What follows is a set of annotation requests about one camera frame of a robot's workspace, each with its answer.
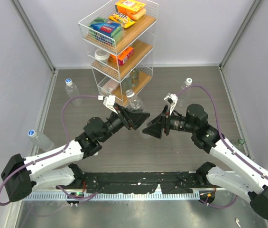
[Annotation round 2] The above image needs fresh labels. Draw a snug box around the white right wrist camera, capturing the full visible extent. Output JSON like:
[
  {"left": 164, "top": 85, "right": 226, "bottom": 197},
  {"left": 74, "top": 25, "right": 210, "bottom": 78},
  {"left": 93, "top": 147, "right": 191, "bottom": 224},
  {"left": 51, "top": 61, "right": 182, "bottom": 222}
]
[{"left": 164, "top": 93, "right": 178, "bottom": 115}]

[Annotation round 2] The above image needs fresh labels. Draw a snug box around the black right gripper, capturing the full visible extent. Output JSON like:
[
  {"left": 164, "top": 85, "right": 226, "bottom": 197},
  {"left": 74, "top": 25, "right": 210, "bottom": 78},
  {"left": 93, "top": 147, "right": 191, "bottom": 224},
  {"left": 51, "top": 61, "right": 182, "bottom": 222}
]
[{"left": 143, "top": 104, "right": 197, "bottom": 139}]

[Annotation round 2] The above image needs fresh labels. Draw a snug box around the white box, bottom shelf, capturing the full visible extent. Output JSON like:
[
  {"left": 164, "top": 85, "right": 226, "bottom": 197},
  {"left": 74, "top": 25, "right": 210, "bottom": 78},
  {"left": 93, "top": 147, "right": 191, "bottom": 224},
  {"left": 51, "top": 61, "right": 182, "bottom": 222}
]
[{"left": 101, "top": 79, "right": 120, "bottom": 96}]

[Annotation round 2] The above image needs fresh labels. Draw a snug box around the glass jar, bottom shelf back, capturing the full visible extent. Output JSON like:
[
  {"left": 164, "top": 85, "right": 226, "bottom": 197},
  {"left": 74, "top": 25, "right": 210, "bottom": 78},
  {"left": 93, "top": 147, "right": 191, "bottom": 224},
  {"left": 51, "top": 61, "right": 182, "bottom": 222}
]
[{"left": 130, "top": 68, "right": 139, "bottom": 87}]

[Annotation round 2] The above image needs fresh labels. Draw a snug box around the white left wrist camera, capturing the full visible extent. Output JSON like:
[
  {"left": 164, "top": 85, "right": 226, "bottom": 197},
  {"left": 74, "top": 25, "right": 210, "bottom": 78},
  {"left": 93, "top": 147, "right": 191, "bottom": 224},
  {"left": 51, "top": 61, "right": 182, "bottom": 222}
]
[{"left": 98, "top": 95, "right": 117, "bottom": 113}]

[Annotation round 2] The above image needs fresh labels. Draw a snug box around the clear bottle with blue cap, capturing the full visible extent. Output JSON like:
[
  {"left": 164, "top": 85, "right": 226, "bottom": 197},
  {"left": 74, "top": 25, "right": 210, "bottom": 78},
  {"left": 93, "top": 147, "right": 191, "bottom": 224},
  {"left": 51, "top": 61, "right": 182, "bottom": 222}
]
[{"left": 28, "top": 129, "right": 55, "bottom": 152}]

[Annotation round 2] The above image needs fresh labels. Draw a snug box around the glass jar, shelf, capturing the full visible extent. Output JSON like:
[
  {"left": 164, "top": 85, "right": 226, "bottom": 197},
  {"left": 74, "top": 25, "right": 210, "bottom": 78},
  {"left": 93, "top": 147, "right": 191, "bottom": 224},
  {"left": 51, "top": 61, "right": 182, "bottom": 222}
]
[
  {"left": 121, "top": 75, "right": 132, "bottom": 94},
  {"left": 130, "top": 68, "right": 139, "bottom": 87}
]

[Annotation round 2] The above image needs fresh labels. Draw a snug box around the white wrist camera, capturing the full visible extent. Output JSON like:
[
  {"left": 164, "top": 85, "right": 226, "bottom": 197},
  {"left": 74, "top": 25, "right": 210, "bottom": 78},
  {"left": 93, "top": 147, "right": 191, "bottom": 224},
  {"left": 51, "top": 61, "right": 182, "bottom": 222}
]
[
  {"left": 98, "top": 95, "right": 117, "bottom": 113},
  {"left": 164, "top": 93, "right": 178, "bottom": 115}
]

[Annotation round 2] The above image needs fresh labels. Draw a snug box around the orange box, middle shelf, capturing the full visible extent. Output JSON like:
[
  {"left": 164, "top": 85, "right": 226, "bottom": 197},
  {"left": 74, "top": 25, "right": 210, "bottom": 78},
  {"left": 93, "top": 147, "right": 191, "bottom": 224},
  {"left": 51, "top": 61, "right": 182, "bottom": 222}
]
[{"left": 109, "top": 46, "right": 134, "bottom": 66}]

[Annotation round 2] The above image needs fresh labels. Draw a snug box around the glass jar, bottom shelf front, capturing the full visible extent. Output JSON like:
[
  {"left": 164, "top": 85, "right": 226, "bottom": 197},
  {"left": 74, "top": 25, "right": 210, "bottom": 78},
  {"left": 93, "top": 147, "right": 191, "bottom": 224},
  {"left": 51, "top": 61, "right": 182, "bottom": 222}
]
[{"left": 121, "top": 75, "right": 132, "bottom": 94}]

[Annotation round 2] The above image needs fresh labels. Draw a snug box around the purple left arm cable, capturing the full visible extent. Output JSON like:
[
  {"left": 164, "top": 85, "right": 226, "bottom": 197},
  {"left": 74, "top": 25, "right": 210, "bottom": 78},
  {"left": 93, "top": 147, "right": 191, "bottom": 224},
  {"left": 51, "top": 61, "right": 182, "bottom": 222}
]
[{"left": 0, "top": 95, "right": 106, "bottom": 206}]

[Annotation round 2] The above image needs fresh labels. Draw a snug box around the green glass bottle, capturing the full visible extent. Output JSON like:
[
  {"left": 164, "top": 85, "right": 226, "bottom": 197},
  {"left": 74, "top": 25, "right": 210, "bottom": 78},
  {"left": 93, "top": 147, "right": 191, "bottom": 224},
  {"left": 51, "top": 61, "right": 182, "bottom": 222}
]
[{"left": 231, "top": 138, "right": 245, "bottom": 150}]

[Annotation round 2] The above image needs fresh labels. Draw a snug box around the green and blue box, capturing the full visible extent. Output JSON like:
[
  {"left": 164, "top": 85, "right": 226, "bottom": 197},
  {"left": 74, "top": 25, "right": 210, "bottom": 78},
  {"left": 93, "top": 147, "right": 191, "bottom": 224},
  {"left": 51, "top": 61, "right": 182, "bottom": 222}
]
[{"left": 89, "top": 17, "right": 122, "bottom": 46}]

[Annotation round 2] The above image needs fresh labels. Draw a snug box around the blue and white bottle cap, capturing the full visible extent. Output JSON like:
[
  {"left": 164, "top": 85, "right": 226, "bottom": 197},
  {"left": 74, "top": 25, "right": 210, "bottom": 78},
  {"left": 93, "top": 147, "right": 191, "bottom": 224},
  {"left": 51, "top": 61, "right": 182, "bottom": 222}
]
[{"left": 65, "top": 78, "right": 73, "bottom": 86}]

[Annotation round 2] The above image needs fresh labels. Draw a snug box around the clear plastic bottle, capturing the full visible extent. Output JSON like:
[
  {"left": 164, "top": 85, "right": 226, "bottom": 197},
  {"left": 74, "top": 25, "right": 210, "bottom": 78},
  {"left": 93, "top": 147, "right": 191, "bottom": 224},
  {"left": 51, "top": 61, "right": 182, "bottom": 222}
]
[
  {"left": 65, "top": 82, "right": 82, "bottom": 107},
  {"left": 125, "top": 89, "right": 148, "bottom": 130},
  {"left": 177, "top": 81, "right": 191, "bottom": 107}
]

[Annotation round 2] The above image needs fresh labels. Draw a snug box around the orange snack box, top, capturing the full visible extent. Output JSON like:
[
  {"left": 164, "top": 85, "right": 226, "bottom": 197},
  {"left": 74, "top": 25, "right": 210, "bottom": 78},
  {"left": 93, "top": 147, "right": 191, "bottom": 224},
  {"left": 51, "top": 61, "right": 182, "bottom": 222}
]
[{"left": 115, "top": 0, "right": 146, "bottom": 14}]

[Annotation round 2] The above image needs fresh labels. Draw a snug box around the white slotted cable duct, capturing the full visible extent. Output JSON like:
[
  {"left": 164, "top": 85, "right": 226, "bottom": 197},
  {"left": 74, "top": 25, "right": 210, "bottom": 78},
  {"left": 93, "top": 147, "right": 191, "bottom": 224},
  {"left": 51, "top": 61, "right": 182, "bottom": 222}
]
[{"left": 23, "top": 191, "right": 200, "bottom": 201}]

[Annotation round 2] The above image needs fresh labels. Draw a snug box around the white lidded paper cup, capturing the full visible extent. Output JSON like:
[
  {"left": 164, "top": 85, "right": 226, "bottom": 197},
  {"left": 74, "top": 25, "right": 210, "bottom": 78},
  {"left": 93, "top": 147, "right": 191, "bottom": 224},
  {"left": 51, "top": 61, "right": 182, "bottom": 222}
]
[{"left": 94, "top": 48, "right": 110, "bottom": 65}]

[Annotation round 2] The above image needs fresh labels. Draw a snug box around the yellow candy bag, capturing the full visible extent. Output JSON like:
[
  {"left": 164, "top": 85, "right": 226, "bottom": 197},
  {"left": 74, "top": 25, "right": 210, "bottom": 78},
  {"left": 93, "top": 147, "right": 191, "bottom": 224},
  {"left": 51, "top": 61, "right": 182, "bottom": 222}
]
[{"left": 109, "top": 11, "right": 136, "bottom": 29}]

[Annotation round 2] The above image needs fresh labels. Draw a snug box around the yellow sponge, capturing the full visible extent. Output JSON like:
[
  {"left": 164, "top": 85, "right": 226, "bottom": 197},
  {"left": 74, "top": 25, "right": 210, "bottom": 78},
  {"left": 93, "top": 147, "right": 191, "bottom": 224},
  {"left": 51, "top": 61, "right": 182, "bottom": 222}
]
[{"left": 129, "top": 8, "right": 146, "bottom": 21}]

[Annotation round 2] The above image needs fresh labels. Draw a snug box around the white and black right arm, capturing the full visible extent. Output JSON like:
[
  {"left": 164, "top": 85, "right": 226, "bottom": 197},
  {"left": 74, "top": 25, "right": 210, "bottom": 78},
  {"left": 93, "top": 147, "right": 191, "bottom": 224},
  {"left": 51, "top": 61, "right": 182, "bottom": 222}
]
[{"left": 143, "top": 104, "right": 268, "bottom": 220}]

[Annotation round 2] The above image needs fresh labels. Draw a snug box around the white wire shelf rack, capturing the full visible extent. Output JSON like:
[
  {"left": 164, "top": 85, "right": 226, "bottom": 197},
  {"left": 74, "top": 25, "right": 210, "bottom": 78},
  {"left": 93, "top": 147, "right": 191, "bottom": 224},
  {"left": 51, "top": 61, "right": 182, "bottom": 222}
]
[{"left": 78, "top": 0, "right": 159, "bottom": 106}]

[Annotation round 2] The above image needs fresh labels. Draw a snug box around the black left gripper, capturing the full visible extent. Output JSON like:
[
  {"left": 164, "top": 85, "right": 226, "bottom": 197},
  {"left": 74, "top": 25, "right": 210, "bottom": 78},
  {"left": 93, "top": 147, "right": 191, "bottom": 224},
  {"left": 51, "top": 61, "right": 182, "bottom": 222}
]
[{"left": 100, "top": 103, "right": 150, "bottom": 143}]

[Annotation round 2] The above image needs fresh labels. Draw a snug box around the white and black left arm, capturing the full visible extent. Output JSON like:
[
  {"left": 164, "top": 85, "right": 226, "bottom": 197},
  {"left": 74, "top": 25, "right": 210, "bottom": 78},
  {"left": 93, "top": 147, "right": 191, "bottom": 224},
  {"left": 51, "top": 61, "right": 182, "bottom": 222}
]
[{"left": 0, "top": 104, "right": 150, "bottom": 202}]

